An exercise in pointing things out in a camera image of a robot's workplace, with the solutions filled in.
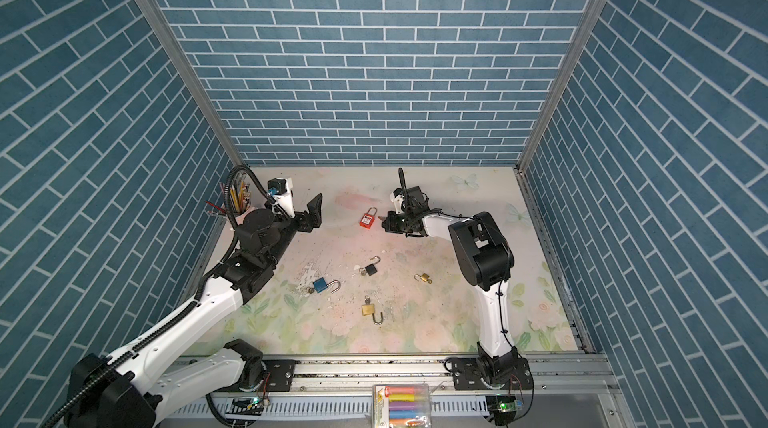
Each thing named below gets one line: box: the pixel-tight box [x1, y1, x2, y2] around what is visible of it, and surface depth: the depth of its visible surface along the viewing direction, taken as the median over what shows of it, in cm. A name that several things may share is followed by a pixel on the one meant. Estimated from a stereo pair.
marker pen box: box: [372, 383, 431, 428], surface depth 70 cm
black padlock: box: [365, 256, 381, 276], surface depth 95 cm
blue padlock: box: [306, 277, 341, 294], surface depth 91 cm
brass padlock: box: [361, 303, 383, 325], surface depth 86 cm
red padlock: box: [359, 206, 377, 229], surface depth 105 cm
